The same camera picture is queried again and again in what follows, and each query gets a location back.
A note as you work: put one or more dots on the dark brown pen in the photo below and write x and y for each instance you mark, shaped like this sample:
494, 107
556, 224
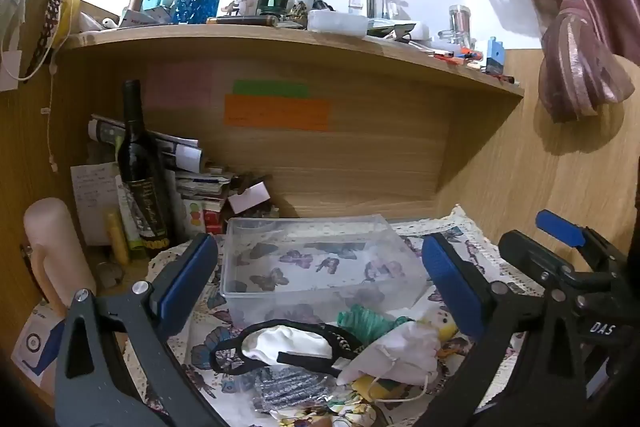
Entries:
242, 21

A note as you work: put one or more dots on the round metal tin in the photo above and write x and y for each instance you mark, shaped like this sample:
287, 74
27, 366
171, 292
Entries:
110, 275

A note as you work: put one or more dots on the handwritten white note paper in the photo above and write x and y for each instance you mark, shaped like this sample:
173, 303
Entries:
92, 202

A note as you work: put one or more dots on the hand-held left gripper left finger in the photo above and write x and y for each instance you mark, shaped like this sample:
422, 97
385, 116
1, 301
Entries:
187, 277

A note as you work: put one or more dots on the yellow tube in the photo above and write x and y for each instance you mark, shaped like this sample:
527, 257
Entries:
118, 239

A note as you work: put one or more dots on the tall clear jar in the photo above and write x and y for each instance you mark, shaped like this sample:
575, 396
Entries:
460, 18

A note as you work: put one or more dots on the yellow headband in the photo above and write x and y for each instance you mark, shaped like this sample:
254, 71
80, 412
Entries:
71, 12

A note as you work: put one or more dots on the clear plastic box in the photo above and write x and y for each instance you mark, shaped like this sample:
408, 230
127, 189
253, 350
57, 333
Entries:
320, 287

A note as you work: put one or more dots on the black white sleep mask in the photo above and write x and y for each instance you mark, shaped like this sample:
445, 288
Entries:
280, 342

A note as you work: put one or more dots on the low clear glass jar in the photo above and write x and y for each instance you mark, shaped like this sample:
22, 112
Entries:
457, 41

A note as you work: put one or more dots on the yellow white patterned scrunchie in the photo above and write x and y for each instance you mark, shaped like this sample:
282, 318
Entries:
345, 413

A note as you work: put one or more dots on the wooden shelf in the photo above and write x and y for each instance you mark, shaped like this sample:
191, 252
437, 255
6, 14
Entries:
300, 47

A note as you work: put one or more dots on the green knitted sleeve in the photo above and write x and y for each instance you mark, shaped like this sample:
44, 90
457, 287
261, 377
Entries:
365, 319

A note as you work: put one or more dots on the white face mask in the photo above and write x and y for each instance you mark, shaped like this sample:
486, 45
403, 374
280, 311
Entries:
400, 352

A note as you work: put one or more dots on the stack of papers and magazines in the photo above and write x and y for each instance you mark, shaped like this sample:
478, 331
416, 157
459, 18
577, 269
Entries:
200, 187

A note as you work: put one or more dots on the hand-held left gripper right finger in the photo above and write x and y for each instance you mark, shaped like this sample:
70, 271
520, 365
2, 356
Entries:
450, 282

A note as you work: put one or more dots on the dark wine bottle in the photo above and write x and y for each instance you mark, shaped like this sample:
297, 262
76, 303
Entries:
142, 187

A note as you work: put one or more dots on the small pink cardboard box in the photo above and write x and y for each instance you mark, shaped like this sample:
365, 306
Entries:
248, 198

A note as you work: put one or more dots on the blue white paper leaflet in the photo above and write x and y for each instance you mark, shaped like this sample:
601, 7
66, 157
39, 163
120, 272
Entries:
35, 342

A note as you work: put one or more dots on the butterfly print tablecloth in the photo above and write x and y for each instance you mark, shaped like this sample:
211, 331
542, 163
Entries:
210, 349

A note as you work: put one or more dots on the black patterned headband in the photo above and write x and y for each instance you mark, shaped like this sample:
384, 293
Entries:
47, 22

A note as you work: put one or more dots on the yellow white plush toy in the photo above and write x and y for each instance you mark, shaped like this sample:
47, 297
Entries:
440, 326

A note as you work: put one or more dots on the green sticky note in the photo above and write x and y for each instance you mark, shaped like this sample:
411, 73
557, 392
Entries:
270, 88

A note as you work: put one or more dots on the pink curtain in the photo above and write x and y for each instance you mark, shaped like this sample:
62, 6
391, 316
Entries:
580, 32

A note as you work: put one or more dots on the blue pencil sharpener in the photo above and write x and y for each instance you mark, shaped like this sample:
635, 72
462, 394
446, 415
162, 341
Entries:
495, 57

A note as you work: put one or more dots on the white hanging tag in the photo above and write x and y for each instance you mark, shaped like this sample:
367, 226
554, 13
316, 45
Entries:
9, 69

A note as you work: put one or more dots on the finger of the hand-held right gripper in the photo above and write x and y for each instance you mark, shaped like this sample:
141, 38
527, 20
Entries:
530, 257
560, 228

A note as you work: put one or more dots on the yellow green sponge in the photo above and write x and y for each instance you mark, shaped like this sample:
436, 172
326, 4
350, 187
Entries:
380, 388

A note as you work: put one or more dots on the orange sticky note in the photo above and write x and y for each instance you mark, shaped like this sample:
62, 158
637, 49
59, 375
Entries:
277, 113

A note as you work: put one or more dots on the translucent lidded container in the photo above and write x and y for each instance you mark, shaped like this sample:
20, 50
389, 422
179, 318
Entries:
337, 23

